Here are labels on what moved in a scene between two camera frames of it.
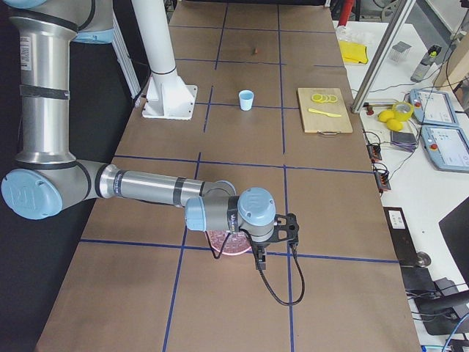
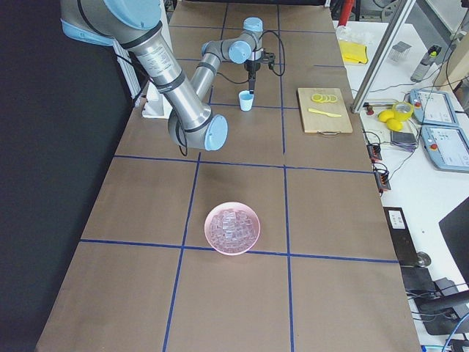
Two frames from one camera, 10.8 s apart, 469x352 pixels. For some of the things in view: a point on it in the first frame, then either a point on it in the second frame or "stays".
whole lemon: (385, 115) stays
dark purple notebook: (406, 141) stays
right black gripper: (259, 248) → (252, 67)
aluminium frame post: (382, 55) stays
